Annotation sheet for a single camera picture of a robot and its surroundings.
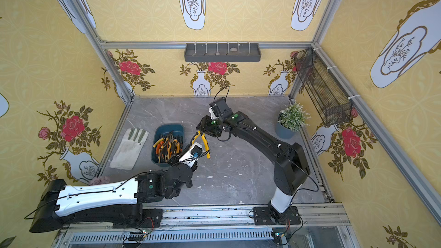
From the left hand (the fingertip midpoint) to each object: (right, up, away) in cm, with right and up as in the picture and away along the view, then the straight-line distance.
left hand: (191, 148), depth 72 cm
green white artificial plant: (+50, +13, +18) cm, 55 cm away
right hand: (+1, +6, +8) cm, 10 cm away
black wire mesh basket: (+67, +18, +12) cm, 71 cm away
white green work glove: (-39, -5, +23) cm, 45 cm away
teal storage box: (-17, 0, +23) cm, 29 cm away
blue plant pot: (+45, +5, +19) cm, 49 cm away
